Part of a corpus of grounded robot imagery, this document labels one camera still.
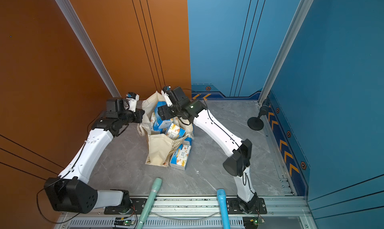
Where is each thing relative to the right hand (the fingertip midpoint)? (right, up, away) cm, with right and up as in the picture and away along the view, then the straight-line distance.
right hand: (166, 109), depth 76 cm
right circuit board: (+42, -54, -6) cm, 68 cm away
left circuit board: (-16, -54, -6) cm, 56 cm away
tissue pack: (+4, -12, +4) cm, 13 cm away
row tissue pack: (+11, -18, +11) cm, 24 cm away
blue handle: (+28, -44, -2) cm, 52 cm away
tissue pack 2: (+6, -27, +7) cm, 28 cm away
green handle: (-5, -40, +1) cm, 40 cm away
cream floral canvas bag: (-3, -21, +2) cm, 21 cm away
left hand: (-13, 0, +5) cm, 13 cm away
